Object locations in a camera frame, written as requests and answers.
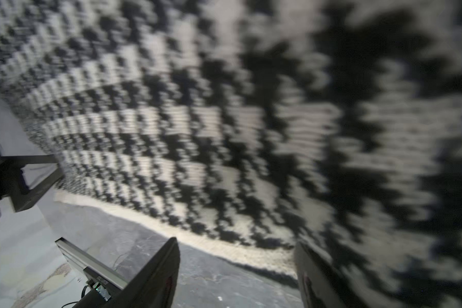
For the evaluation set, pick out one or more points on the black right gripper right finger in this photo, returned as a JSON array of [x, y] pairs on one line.
[[319, 284]]

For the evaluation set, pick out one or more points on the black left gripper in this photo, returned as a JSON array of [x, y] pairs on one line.
[[22, 196]]

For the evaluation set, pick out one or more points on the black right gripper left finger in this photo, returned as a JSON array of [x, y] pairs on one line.
[[153, 286]]

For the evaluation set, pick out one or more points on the black white knitted scarf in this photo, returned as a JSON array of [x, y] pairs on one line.
[[245, 127]]

